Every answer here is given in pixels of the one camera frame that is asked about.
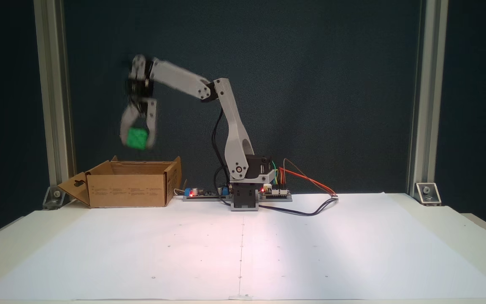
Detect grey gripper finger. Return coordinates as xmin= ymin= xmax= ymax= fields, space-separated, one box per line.
xmin=143 ymin=98 xmax=158 ymax=149
xmin=120 ymin=100 xmax=141 ymax=147

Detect green dice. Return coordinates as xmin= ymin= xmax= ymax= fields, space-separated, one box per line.
xmin=126 ymin=128 xmax=149 ymax=150

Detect brown cardboard box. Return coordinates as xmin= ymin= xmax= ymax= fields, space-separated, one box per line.
xmin=57 ymin=155 xmax=182 ymax=208

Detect blue circuit board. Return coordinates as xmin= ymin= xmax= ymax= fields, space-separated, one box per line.
xmin=183 ymin=186 xmax=232 ymax=202

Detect large white paper sheet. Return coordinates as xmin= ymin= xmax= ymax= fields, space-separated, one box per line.
xmin=0 ymin=193 xmax=486 ymax=301

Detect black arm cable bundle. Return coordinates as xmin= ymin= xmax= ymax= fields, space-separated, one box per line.
xmin=211 ymin=109 xmax=228 ymax=197

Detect aluminium frame post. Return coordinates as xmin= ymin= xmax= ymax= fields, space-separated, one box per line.
xmin=408 ymin=0 xmax=449 ymax=199
xmin=33 ymin=0 xmax=77 ymax=207

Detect metal corner bracket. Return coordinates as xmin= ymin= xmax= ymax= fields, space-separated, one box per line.
xmin=43 ymin=185 xmax=77 ymax=210
xmin=415 ymin=182 xmax=442 ymax=206

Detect coloured jumper wires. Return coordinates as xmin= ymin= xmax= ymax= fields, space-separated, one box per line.
xmin=270 ymin=159 xmax=288 ymax=187

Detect circuit board with jumper wires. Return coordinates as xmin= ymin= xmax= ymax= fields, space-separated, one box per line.
xmin=259 ymin=184 xmax=293 ymax=202

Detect orange and red wires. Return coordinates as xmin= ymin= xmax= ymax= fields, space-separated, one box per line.
xmin=279 ymin=166 xmax=339 ymax=198

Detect black cable with white connector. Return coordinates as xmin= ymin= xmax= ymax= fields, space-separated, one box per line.
xmin=260 ymin=195 xmax=339 ymax=217

